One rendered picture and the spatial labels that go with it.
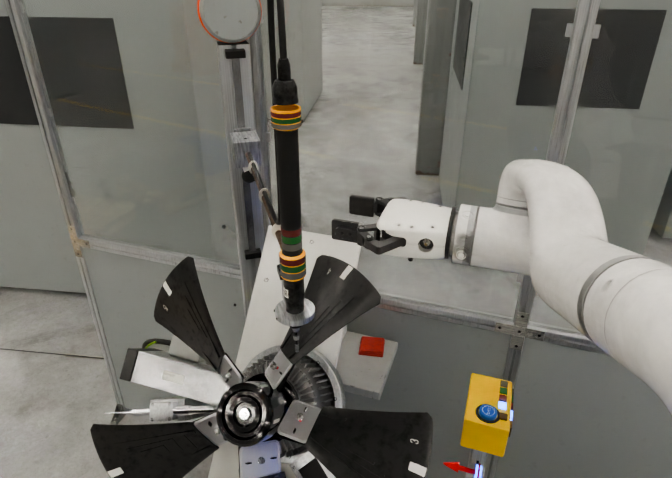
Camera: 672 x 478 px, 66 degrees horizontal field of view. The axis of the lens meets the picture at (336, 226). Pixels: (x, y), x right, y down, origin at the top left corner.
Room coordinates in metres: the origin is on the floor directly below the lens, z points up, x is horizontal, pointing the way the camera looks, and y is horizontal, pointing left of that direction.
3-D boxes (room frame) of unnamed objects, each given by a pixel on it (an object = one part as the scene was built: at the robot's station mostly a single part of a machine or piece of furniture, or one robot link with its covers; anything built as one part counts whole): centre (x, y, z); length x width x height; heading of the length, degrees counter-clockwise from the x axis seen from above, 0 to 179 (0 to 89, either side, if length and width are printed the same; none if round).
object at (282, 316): (0.74, 0.07, 1.50); 0.09 x 0.07 x 0.10; 16
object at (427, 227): (0.66, -0.12, 1.66); 0.11 x 0.10 x 0.07; 71
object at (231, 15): (1.42, 0.27, 1.88); 0.16 x 0.07 x 0.16; 106
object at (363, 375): (1.28, 0.00, 0.85); 0.36 x 0.24 x 0.03; 71
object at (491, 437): (0.89, -0.37, 1.02); 0.16 x 0.10 x 0.11; 161
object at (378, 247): (0.63, -0.07, 1.66); 0.08 x 0.06 x 0.01; 154
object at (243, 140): (1.33, 0.24, 1.54); 0.10 x 0.07 x 0.09; 16
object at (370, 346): (1.31, -0.12, 0.87); 0.08 x 0.08 x 0.02; 80
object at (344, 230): (0.63, -0.02, 1.66); 0.07 x 0.03 x 0.03; 71
